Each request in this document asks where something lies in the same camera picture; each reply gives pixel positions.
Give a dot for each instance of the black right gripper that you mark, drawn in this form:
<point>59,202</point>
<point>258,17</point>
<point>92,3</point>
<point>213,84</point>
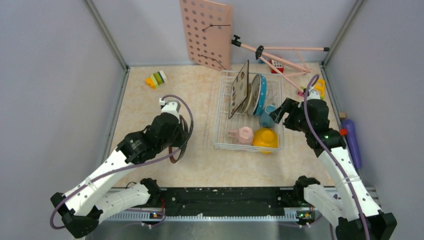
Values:
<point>290,106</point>

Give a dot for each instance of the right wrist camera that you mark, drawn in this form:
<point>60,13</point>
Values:
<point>313,94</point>

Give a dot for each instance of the red white toy block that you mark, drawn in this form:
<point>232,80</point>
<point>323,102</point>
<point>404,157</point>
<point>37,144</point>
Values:
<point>277,65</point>

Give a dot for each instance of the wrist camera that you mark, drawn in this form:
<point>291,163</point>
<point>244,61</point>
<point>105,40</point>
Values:
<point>313,94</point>
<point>170,107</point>

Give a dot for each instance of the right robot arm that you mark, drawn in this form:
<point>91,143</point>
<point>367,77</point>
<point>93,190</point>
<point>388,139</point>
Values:
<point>356,215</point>

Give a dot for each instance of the pink tripod stand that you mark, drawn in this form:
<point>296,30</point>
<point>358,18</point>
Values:
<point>262,54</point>

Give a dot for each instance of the pink white mug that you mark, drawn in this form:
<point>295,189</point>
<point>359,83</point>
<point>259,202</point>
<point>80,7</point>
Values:
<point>242,136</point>

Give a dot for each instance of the dark red round plate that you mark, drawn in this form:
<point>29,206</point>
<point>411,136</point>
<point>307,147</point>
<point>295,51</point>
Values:
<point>179,153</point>

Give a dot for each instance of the blue floral mug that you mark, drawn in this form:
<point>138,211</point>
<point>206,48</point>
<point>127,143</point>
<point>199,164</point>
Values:
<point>265,121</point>

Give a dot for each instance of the square black-rimmed plate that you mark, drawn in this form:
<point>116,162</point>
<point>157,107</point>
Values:
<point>239,90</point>

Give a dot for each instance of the purple flashlight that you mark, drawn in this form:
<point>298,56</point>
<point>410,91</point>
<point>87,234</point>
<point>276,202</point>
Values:
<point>348,131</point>

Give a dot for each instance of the white wire dish rack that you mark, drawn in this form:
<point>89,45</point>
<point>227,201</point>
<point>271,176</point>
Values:
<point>220,139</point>

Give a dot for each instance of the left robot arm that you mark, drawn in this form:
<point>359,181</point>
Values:
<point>88,204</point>

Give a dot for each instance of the pink pegboard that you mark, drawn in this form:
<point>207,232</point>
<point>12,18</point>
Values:
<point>208,28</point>

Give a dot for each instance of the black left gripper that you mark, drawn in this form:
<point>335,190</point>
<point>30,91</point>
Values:
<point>181,137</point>

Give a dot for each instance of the round printed white plate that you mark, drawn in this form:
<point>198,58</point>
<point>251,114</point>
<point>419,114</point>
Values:
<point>254,95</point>

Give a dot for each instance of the yellow toy frame block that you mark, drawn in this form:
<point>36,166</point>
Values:
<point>320,87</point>

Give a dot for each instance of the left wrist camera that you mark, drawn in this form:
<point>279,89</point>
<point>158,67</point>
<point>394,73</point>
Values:
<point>170,107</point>

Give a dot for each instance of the yellow green toy block stack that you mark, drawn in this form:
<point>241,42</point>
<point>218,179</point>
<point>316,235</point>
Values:
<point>156,79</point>

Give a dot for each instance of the yellow ribbed bowl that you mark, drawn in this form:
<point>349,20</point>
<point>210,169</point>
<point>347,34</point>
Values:
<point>266,141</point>

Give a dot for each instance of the blue polka dot plate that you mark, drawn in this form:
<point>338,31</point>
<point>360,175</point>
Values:
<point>261,96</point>

